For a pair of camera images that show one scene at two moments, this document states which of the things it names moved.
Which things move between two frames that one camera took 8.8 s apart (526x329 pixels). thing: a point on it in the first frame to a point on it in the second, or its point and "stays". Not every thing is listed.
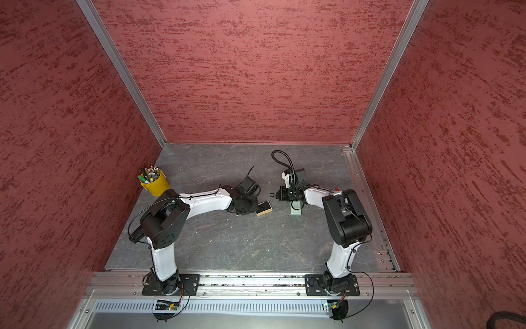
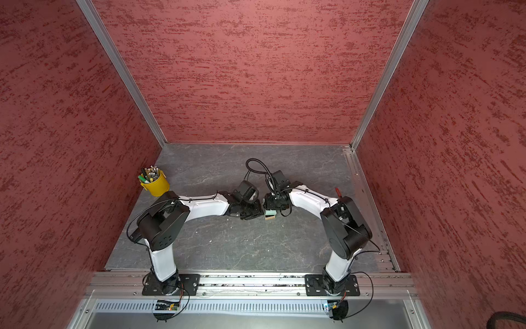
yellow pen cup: [158, 186] stays
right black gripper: [282, 191] to [268, 203]
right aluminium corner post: [416, 10] stays
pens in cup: [148, 175] stays
